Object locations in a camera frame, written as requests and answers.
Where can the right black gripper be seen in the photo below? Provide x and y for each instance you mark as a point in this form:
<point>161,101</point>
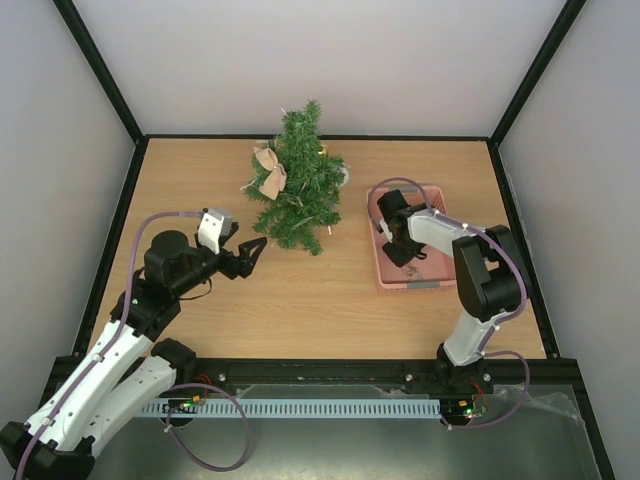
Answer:
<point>401,250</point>

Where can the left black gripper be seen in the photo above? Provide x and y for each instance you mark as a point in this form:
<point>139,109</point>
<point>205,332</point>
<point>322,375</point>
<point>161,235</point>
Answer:
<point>245,266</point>

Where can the gold cord bow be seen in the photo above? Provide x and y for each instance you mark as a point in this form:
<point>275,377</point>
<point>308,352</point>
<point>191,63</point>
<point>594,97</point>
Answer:
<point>412,273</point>

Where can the pink plastic basket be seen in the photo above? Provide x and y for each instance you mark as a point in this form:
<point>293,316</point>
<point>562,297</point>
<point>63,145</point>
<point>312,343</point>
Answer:
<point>435,272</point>

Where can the burlap bow ornament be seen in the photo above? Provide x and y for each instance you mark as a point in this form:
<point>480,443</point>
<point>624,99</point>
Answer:
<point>275,181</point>

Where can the small green christmas tree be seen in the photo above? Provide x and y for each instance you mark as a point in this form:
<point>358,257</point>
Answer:
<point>300,185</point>

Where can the white ball ornament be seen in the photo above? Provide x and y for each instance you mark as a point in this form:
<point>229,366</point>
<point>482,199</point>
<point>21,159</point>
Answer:
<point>346,176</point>

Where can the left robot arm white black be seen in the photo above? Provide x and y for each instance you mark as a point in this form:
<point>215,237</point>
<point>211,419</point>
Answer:
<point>129,365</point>

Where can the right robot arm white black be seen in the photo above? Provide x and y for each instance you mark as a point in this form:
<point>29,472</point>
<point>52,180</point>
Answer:
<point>491,284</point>

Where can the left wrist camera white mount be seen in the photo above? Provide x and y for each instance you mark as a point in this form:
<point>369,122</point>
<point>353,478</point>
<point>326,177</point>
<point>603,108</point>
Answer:
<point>215,224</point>

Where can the black aluminium rail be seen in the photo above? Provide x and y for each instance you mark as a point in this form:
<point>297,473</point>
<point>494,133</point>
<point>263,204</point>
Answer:
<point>413,376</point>

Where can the light blue cable duct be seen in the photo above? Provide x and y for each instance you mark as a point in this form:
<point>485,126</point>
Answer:
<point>299,409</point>

